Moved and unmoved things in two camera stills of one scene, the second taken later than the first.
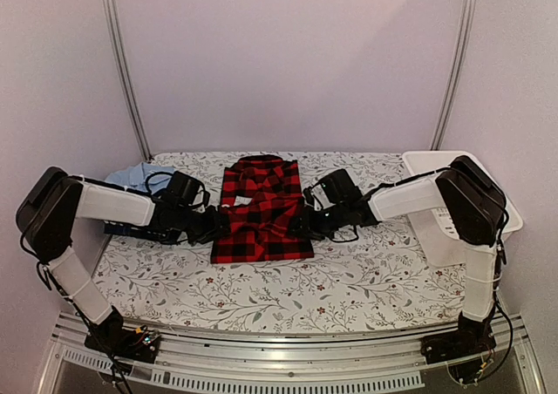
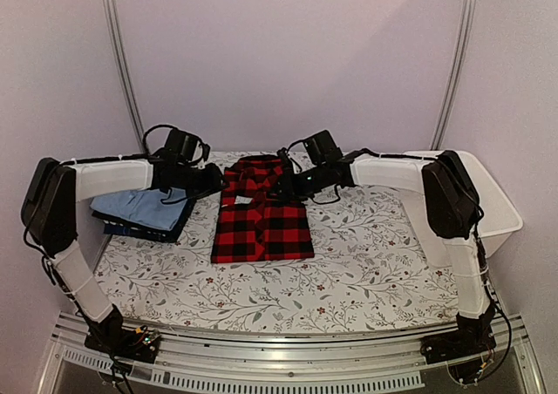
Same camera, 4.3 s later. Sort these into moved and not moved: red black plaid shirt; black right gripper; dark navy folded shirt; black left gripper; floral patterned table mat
Moved: black left gripper; black right gripper
Not moved: floral patterned table mat; red black plaid shirt; dark navy folded shirt
